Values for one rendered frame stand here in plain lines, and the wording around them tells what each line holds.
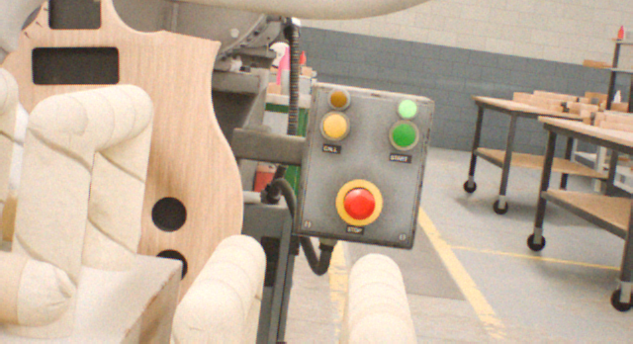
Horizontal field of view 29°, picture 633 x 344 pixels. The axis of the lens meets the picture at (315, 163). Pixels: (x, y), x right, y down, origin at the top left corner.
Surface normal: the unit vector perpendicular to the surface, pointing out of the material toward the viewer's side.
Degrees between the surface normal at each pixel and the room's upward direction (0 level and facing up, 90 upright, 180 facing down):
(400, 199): 90
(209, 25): 97
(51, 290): 79
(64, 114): 57
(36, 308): 101
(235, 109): 107
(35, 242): 90
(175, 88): 88
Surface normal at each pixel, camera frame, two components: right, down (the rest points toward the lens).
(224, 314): 0.53, -0.41
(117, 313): 0.14, -0.99
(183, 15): 0.01, 0.24
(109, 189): -0.16, 0.07
